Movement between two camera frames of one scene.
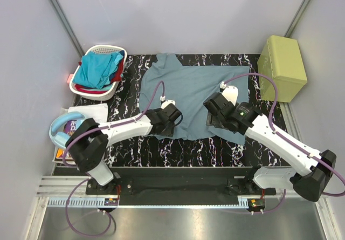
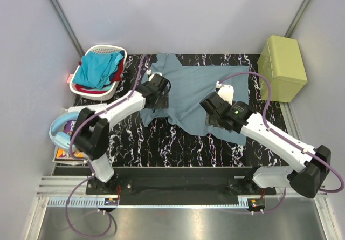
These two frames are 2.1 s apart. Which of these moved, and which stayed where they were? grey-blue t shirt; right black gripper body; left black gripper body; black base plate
Moved: left black gripper body
Stayed: right black gripper body; grey-blue t shirt; black base plate
